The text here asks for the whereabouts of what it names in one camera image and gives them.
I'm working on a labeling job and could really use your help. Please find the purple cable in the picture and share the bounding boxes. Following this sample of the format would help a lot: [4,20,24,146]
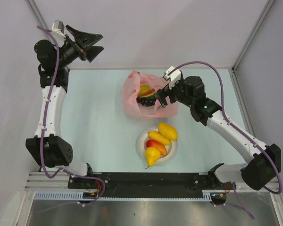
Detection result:
[36,25,107,214]
[166,61,283,219]

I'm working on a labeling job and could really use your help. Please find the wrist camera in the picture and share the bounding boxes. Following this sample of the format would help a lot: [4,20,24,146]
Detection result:
[51,20,65,38]
[163,66,182,89]

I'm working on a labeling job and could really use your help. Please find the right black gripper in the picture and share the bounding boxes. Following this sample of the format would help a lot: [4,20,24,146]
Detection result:
[155,77,194,107]

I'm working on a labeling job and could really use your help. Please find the aluminium frame post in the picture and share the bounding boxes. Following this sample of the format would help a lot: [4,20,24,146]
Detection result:
[25,0,70,73]
[232,0,276,73]

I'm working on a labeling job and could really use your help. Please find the yellow fake lemon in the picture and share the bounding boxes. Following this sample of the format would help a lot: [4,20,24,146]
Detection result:
[148,130,171,145]

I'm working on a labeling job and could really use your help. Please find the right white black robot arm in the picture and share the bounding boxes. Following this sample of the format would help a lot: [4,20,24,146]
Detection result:
[157,74,281,191]

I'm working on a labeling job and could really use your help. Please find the white slotted cable duct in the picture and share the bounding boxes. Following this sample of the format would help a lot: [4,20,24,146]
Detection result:
[34,189,214,202]

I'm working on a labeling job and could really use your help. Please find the aluminium front rail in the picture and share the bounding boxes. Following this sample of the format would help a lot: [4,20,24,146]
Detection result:
[25,171,283,192]

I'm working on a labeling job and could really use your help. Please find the yellow fake pear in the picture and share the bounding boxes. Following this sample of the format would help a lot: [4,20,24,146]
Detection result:
[145,147,161,168]

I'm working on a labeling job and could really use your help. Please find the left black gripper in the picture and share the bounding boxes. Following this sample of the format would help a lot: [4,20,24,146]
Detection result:
[55,26,103,69]

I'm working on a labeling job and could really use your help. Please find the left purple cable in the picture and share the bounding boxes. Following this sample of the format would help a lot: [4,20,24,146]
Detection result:
[36,25,107,214]

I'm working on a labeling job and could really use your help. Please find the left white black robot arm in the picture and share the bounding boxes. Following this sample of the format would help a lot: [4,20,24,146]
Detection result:
[25,21,104,188]

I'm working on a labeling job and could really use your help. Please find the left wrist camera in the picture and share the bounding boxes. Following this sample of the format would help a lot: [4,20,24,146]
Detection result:
[51,20,65,38]

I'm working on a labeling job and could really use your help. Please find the black fake grapes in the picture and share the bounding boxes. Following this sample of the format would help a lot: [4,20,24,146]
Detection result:
[136,97,157,107]

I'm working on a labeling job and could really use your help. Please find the red orange fake mango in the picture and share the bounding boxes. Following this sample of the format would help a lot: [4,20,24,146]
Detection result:
[146,139,167,156]

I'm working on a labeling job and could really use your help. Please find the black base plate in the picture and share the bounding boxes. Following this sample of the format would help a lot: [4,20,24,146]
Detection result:
[67,171,237,199]

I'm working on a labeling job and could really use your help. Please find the right aluminium frame post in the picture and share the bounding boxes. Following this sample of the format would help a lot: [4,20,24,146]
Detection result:
[232,0,276,73]

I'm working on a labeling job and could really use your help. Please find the fake watermelon slice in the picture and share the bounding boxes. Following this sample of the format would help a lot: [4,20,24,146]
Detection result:
[138,89,156,98]

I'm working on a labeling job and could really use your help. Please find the yellow fake mango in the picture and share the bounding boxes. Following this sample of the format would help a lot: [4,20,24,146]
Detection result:
[158,122,178,141]

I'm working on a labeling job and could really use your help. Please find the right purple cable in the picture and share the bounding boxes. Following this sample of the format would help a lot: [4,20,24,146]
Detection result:
[166,61,283,219]

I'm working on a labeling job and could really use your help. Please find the left aluminium frame post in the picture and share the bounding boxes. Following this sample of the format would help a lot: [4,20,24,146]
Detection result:
[25,0,70,73]

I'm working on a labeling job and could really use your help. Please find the white paper plate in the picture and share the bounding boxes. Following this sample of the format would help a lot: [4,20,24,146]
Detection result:
[136,127,178,165]

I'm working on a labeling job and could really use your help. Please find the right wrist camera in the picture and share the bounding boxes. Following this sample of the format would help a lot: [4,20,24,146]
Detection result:
[163,66,182,89]

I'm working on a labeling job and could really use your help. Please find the yellow fake starfruit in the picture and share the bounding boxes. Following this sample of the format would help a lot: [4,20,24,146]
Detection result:
[138,85,151,96]

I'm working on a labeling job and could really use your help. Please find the pink plastic bag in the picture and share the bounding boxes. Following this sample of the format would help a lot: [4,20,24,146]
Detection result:
[121,70,178,119]

